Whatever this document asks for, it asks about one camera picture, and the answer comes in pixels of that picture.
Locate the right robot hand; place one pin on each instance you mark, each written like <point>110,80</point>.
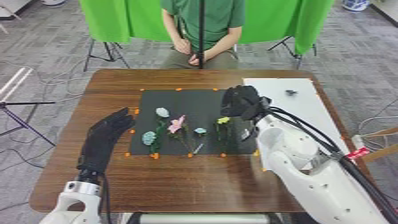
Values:
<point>241,100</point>

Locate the yellow flower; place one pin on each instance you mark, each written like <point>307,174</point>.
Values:
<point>222,120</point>

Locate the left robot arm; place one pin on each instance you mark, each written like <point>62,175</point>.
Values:
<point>76,200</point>

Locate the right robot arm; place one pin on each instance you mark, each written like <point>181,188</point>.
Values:
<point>307,173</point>

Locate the dark mat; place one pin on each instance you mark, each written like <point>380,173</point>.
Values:
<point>195,103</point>

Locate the person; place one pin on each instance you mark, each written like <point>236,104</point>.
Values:
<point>215,20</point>

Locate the dark blue flower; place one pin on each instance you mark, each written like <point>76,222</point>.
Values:
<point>289,92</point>

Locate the white sheet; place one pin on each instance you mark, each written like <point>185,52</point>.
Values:
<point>295,106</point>

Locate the small blue flower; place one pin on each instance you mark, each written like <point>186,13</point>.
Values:
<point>199,130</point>

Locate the pink flower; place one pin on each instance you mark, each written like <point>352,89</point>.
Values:
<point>176,124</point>

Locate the pale blue flower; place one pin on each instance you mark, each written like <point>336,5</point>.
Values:
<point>162,112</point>

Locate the black backdrop stand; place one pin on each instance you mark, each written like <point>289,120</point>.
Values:
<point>108,53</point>
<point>295,53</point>

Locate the teal flower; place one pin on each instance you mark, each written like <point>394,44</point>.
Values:
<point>147,137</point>

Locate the black stand pole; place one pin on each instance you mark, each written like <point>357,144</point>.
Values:
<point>201,33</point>

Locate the blue white vase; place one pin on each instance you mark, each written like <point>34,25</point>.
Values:
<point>355,4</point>

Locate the pale grey bar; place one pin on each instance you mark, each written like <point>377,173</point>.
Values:
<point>201,218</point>

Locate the black tripod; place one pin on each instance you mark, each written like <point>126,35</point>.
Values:
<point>23,125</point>

